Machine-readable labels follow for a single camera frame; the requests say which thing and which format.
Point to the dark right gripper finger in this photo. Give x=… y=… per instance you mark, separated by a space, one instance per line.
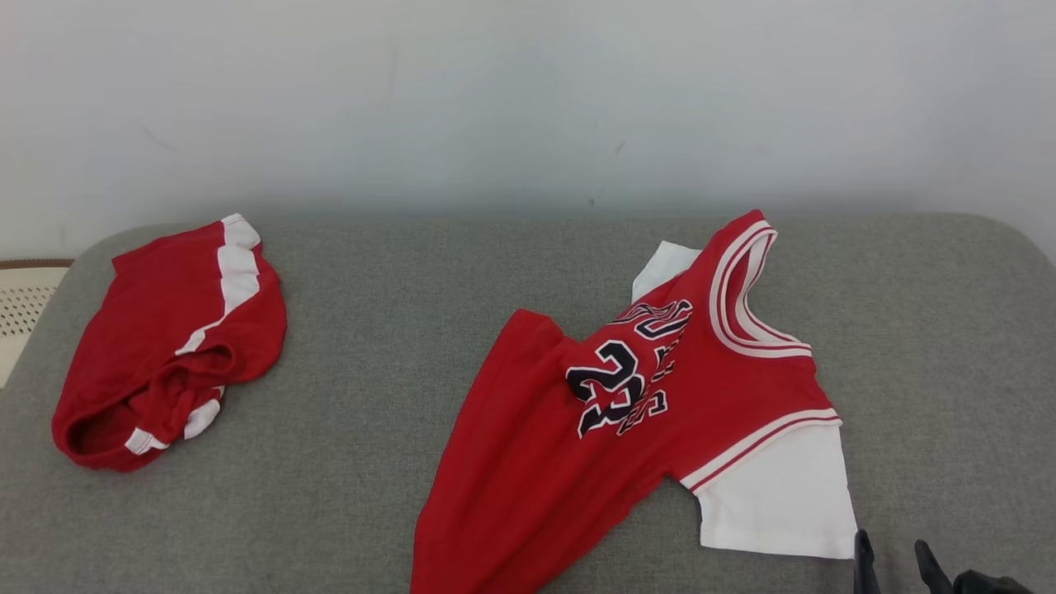
x=866 y=569
x=936 y=577

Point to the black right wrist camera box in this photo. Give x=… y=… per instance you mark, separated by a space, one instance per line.
x=990 y=584

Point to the cream perforated laundry basket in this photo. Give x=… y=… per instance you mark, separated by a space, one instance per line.
x=21 y=313

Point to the red shorts with white stripe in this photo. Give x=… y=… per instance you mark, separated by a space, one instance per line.
x=148 y=330

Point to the red basketball jersey white sleeves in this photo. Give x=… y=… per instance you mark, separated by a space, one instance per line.
x=528 y=462

